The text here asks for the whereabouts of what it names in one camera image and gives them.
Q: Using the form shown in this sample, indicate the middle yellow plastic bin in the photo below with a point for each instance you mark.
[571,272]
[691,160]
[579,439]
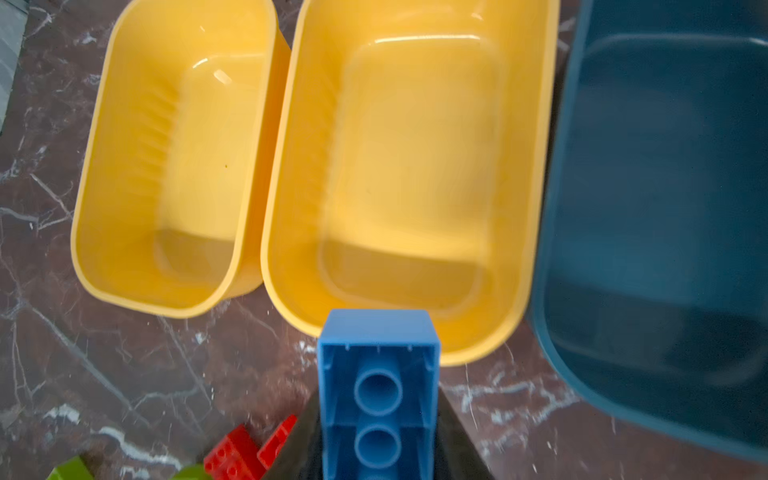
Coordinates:
[409,167]

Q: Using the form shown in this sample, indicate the yellow plastic bin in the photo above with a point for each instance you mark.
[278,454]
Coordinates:
[173,191]
[409,167]

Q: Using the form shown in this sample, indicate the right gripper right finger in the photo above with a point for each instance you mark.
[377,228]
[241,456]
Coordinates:
[455,455]

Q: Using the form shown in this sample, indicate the red lego brick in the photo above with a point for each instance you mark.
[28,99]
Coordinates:
[235,457]
[271,448]

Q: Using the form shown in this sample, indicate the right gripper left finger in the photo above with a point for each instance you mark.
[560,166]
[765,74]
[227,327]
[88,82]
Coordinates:
[301,455]

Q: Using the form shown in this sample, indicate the left yellow plastic bin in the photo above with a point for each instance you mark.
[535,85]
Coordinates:
[173,191]

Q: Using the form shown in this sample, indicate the green lego brick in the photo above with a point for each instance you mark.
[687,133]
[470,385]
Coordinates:
[72,469]
[192,472]

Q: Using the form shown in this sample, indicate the blue lego brick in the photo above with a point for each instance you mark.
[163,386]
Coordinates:
[378,381]

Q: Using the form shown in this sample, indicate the teal plastic bin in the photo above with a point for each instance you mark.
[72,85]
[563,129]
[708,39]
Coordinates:
[649,296]

